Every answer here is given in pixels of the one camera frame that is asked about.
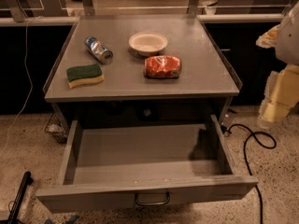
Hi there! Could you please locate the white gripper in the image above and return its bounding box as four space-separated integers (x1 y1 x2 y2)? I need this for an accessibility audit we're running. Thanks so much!
256 2 299 129

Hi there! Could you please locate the red coke can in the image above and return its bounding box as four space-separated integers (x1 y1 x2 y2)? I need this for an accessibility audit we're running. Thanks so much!
144 55 182 78

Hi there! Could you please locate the grey cabinet with top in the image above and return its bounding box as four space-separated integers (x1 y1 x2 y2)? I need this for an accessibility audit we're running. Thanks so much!
42 14 244 133

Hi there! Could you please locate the blue silver soda can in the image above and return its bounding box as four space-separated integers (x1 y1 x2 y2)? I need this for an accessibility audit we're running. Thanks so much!
85 36 113 64

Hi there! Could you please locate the open grey top drawer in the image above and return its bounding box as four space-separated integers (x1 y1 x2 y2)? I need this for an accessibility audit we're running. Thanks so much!
36 117 258 213

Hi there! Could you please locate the grey counter ledge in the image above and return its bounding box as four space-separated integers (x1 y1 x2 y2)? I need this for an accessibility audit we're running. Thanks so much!
0 14 284 27

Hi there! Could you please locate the white bowl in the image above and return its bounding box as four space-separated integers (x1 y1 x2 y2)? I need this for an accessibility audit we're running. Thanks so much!
129 32 168 57

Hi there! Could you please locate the green yellow sponge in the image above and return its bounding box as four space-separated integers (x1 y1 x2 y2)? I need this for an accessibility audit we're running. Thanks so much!
66 63 105 89

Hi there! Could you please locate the black bar on floor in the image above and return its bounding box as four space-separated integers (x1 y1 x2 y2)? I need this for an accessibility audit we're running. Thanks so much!
6 171 33 224

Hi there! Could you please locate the black floor cable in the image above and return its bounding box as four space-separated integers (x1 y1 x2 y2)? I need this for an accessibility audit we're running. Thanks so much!
224 123 278 224

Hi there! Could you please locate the metal drawer handle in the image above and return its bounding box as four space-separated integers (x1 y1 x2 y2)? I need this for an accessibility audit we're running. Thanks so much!
135 191 171 207

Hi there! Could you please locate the wire basket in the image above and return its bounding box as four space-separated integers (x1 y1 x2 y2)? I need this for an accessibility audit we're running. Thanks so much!
44 113 67 144

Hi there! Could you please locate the white hanging cable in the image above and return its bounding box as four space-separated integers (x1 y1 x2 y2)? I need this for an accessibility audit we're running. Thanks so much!
0 15 43 157

